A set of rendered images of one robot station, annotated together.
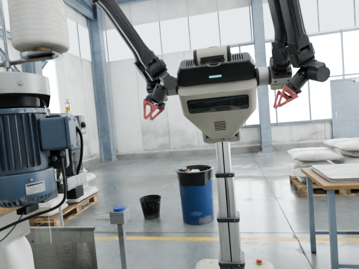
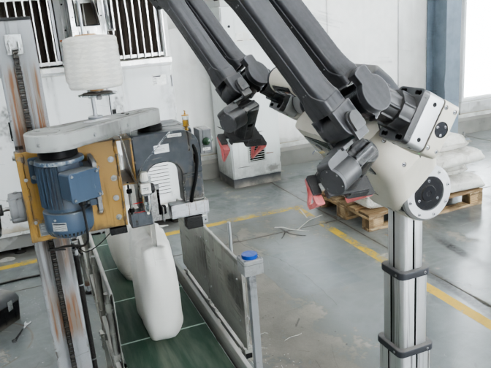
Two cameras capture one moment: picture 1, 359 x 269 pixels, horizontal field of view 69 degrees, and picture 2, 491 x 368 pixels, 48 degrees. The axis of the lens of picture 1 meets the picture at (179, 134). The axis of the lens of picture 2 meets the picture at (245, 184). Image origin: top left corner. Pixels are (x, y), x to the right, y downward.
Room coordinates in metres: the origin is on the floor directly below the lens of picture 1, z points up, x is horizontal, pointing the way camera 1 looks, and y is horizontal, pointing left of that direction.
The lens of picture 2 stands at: (0.30, -1.30, 1.69)
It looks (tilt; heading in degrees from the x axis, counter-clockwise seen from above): 16 degrees down; 58
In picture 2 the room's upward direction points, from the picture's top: 5 degrees counter-clockwise
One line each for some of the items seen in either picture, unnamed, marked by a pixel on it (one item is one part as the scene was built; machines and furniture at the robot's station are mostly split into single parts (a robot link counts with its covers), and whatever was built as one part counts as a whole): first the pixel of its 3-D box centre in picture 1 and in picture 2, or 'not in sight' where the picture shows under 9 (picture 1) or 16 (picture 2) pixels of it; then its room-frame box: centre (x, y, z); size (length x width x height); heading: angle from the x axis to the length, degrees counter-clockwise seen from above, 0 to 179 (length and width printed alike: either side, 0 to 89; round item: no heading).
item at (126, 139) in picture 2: not in sight; (121, 155); (0.97, 0.61, 1.26); 0.22 x 0.05 x 0.16; 78
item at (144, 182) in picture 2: not in sight; (147, 192); (0.99, 0.47, 1.14); 0.05 x 0.04 x 0.16; 168
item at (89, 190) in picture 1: (78, 194); (441, 182); (4.24, 1.74, 0.20); 0.67 x 0.43 x 0.15; 168
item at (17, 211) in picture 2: not in sight; (17, 207); (0.60, 0.68, 1.14); 0.11 x 0.06 x 0.11; 78
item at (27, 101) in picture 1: (14, 104); (58, 152); (0.71, 0.43, 1.35); 0.12 x 0.12 x 0.04
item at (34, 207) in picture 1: (28, 208); (118, 229); (0.90, 0.55, 1.01); 0.06 x 0.04 x 0.02; 168
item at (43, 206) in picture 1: (52, 199); not in sight; (3.64, 1.85, 0.32); 0.66 x 0.43 x 0.15; 170
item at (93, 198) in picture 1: (55, 209); (397, 196); (3.97, 2.00, 0.07); 1.20 x 0.82 x 0.14; 170
